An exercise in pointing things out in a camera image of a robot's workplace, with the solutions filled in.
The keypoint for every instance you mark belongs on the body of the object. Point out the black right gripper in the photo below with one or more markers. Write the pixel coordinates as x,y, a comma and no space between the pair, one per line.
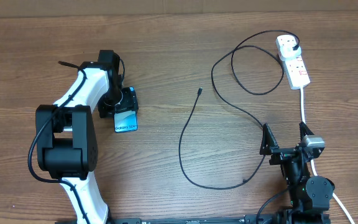
268,147

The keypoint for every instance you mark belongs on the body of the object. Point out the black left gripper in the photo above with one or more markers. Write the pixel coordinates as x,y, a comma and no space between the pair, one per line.
129,102

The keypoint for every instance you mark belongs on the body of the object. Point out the Samsung Galaxy smartphone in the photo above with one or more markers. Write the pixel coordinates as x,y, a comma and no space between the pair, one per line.
125,122

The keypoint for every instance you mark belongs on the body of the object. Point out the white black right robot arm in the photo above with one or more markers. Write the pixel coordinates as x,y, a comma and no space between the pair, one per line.
309,195

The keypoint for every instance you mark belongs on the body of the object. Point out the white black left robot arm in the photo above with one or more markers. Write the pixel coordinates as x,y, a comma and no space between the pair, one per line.
65,148

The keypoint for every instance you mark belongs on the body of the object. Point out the white charger adapter plug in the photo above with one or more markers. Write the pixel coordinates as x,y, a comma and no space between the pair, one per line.
286,52

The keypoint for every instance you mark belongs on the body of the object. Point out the white power strip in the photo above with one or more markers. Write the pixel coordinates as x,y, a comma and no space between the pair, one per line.
295,69

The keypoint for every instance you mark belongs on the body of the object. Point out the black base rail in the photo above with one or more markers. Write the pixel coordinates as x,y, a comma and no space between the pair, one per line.
246,219

